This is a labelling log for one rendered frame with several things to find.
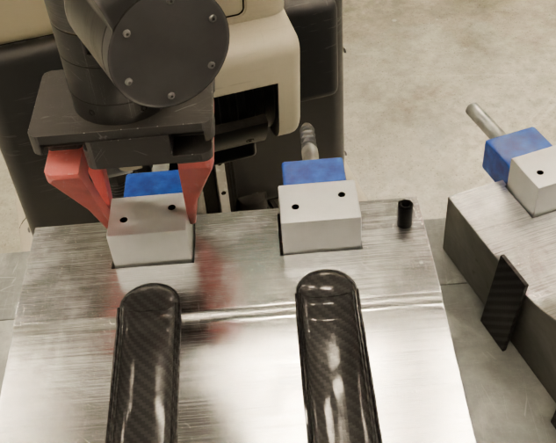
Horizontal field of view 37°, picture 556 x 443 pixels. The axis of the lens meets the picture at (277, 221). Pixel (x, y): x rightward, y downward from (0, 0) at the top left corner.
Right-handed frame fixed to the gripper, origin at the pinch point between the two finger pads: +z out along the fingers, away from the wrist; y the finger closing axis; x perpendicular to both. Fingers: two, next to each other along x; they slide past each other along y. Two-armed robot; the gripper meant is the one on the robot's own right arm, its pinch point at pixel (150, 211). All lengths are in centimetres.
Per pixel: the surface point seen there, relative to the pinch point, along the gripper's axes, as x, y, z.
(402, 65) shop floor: 150, 44, 91
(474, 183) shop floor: 101, 52, 91
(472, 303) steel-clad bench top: -0.7, 21.8, 11.0
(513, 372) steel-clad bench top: -7.0, 23.1, 11.0
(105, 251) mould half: -1.3, -3.2, 2.0
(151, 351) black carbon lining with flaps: -9.1, 0.1, 2.8
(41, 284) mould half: -3.8, -7.0, 2.0
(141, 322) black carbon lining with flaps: -7.1, -0.6, 2.5
